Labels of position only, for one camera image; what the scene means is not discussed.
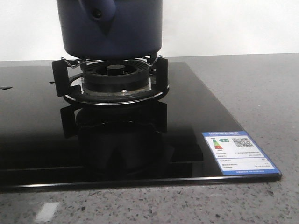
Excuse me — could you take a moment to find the dark blue saucepan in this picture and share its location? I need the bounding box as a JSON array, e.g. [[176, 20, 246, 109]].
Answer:
[[57, 0, 163, 60]]

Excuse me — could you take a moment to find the right burner with pot support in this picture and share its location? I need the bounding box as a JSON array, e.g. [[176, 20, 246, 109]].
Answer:
[[52, 55, 169, 106]]

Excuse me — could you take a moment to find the blue energy label sticker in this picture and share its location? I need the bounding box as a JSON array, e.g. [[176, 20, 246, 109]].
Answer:
[[202, 131, 280, 175]]

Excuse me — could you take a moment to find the black glass gas stove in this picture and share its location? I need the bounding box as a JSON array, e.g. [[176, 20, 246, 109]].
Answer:
[[0, 62, 282, 192]]

